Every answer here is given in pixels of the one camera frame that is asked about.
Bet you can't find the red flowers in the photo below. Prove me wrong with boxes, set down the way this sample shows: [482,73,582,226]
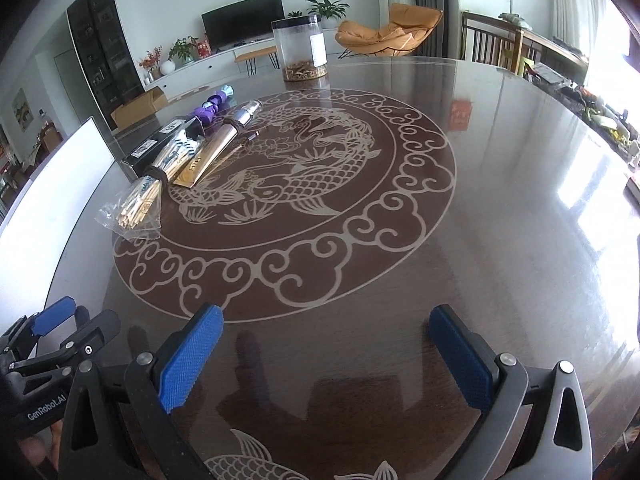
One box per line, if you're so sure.
[138,47,164,84]

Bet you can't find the white television console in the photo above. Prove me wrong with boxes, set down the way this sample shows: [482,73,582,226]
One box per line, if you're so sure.
[144,27,347,94]

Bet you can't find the wooden chair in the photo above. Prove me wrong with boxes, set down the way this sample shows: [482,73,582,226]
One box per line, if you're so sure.
[459,9,526,79]

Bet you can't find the clear plastic jar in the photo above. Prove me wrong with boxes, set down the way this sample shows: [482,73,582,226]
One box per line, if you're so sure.
[270,14,330,83]

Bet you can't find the wooden stool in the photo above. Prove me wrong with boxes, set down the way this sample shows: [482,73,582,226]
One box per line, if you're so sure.
[233,45,280,70]

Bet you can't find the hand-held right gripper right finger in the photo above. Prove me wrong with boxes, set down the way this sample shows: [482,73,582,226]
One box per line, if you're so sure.
[427,303,596,480]

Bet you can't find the cardboard box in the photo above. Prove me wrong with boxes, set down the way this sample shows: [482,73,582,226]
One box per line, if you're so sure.
[109,85,169,131]

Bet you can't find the framed wall picture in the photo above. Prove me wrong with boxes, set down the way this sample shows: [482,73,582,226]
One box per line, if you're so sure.
[10,87,35,132]

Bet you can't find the cluttered wooden sideboard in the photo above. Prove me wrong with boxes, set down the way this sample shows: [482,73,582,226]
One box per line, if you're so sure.
[519,26,640,172]

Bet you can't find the black television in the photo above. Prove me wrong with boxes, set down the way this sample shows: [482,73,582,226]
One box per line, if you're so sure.
[201,0,286,53]

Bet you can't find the orange lounge chair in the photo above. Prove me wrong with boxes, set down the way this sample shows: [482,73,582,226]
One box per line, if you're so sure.
[334,2,445,60]

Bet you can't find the leafy potted plant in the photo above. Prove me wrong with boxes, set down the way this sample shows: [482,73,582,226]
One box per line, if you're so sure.
[167,36,200,64]

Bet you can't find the silver striped packet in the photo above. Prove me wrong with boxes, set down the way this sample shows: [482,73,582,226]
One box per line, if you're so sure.
[144,127,206,186]

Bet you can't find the white panel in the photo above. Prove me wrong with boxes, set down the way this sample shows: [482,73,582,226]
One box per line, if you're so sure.
[0,115,115,313]

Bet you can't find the gold tube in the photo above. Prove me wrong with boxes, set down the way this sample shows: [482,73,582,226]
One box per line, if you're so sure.
[172,119,246,187]

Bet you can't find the large green potted plant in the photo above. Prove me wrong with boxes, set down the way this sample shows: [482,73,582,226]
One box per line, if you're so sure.
[305,0,350,29]

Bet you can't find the bag of wooden sticks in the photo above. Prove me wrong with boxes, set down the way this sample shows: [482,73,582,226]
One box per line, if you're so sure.
[94,172,166,241]

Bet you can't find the black rectangular box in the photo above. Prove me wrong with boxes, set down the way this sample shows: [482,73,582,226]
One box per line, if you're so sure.
[121,115,202,181]

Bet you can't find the white door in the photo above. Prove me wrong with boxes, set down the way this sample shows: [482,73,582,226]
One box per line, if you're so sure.
[53,49,84,127]

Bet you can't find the black display cabinet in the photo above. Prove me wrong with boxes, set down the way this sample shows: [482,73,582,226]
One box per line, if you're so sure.
[66,0,146,122]

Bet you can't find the purple toy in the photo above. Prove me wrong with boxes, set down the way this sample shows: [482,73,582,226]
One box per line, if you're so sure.
[192,84,236,129]

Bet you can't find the person's left hand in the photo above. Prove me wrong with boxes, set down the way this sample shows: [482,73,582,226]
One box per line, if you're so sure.
[16,420,65,480]

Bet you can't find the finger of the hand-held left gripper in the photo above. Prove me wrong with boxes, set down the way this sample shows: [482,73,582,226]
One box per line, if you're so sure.
[6,309,122,377]
[0,296,91,358]

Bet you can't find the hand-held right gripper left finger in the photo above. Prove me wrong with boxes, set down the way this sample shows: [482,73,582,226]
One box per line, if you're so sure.
[59,303,226,480]

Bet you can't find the grey curtain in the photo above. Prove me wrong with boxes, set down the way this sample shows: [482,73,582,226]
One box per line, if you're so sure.
[374,0,461,59]

